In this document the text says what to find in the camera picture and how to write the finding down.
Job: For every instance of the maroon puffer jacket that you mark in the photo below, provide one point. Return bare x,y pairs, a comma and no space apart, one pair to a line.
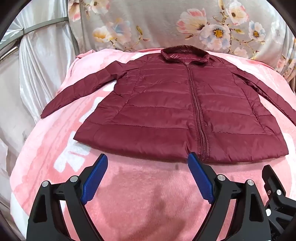
166,99

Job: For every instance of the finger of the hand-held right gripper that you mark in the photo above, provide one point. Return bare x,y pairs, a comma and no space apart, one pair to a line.
274,183
283,217

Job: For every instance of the white satin curtain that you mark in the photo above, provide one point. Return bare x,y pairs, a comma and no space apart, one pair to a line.
41,69

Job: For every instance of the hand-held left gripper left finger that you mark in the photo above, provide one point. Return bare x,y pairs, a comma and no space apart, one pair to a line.
96,176

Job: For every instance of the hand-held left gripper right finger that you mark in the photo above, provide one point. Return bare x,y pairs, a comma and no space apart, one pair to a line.
198,176

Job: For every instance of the grey metal rail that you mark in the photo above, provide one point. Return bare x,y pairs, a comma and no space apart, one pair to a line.
41,26

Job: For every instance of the pink printed blanket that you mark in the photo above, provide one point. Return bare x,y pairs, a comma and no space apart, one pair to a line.
143,204

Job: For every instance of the grey floral quilt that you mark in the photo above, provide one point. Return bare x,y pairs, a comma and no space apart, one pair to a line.
157,20

